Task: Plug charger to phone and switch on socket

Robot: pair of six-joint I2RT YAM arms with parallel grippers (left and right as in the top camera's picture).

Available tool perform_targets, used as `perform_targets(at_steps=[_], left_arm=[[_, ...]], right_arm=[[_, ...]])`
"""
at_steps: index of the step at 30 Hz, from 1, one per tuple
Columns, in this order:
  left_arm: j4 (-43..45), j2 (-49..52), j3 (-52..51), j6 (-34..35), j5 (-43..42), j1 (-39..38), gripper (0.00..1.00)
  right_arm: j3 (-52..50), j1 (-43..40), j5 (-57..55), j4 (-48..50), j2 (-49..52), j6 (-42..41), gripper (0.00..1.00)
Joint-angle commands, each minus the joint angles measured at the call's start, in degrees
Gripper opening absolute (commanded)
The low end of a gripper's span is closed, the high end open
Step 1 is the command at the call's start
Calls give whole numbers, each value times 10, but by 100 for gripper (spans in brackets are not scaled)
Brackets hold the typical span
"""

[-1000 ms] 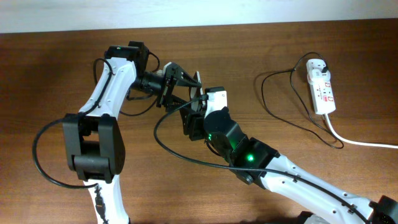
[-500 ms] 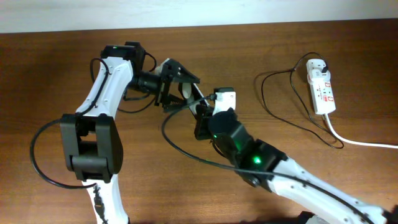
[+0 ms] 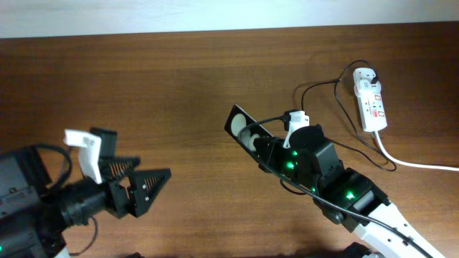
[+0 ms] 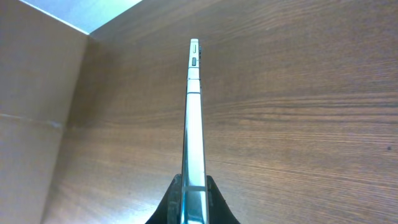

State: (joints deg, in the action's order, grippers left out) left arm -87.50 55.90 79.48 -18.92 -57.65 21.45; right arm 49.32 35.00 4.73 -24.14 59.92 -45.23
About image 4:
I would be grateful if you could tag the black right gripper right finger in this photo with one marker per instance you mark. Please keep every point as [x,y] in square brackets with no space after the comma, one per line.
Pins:
[219,212]

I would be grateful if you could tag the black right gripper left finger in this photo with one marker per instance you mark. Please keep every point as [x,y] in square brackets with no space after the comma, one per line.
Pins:
[168,210]

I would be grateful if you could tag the black Galaxy flip phone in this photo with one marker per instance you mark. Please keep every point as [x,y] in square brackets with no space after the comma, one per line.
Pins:
[194,202]

